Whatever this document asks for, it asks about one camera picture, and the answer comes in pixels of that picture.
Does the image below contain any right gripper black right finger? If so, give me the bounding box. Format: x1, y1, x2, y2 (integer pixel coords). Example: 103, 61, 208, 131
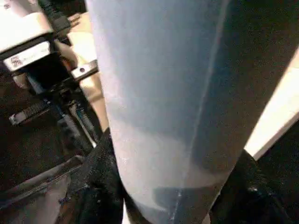
207, 149, 299, 224

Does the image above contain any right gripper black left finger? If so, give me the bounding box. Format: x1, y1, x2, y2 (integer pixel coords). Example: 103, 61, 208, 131
67, 127, 128, 224

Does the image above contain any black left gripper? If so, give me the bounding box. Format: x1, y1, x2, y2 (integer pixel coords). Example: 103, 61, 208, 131
0, 39, 100, 150

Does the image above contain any white plastic table top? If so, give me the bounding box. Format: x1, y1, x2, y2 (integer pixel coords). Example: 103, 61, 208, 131
121, 45, 299, 224

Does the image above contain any white plastic table leg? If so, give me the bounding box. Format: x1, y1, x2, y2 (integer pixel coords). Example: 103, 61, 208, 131
85, 0, 299, 224

